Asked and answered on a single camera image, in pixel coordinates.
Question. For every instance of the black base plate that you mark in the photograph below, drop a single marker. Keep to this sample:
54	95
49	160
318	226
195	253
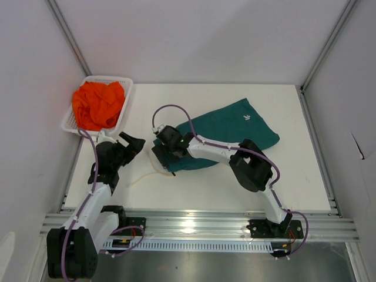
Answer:
132	221
265	229

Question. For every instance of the orange shorts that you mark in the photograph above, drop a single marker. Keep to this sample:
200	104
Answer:
97	105

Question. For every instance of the aluminium mounting rail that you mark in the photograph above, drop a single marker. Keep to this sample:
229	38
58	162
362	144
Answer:
231	226

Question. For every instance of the green shorts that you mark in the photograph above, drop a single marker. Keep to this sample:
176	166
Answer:
231	124

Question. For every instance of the right table edge rail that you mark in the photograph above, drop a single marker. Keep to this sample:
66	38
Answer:
318	150

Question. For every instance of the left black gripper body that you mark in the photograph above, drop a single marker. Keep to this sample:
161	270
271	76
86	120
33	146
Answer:
118	162

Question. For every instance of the white slotted cable duct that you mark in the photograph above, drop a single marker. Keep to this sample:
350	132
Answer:
223	246

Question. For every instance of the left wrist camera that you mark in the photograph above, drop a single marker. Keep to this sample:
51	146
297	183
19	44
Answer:
103	136

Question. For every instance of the aluminium frame post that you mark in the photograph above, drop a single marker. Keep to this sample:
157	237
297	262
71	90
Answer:
329	43
68	35

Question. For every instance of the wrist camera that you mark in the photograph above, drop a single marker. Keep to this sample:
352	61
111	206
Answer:
157	130
103	136

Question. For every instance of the left aluminium frame post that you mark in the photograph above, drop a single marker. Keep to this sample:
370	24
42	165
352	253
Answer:
68	35

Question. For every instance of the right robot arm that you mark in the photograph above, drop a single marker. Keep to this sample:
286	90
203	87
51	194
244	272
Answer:
252	169

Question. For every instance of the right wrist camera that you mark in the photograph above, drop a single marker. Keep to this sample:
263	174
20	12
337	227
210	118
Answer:
157	130

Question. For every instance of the white plastic basket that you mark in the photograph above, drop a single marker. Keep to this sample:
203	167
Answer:
69	123

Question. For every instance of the right aluminium frame post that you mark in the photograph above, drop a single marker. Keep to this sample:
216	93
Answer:
329	43

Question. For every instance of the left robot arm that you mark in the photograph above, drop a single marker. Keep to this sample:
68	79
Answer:
73	248

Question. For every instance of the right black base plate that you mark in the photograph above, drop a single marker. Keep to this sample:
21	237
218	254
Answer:
265	229

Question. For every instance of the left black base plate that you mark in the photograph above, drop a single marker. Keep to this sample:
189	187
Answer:
132	221

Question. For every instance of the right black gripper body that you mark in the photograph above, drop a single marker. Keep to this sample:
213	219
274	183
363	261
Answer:
170	150

